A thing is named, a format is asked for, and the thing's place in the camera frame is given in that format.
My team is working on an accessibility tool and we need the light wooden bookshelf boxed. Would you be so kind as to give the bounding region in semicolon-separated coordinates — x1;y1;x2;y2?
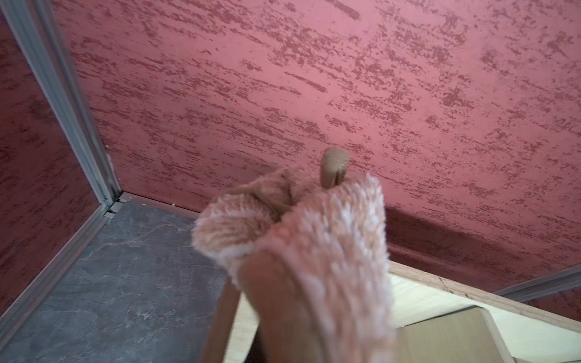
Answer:
202;253;580;362

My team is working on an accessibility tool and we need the fluffy beige pink cloth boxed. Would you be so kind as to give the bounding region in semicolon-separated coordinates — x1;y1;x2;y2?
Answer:
192;147;396;362

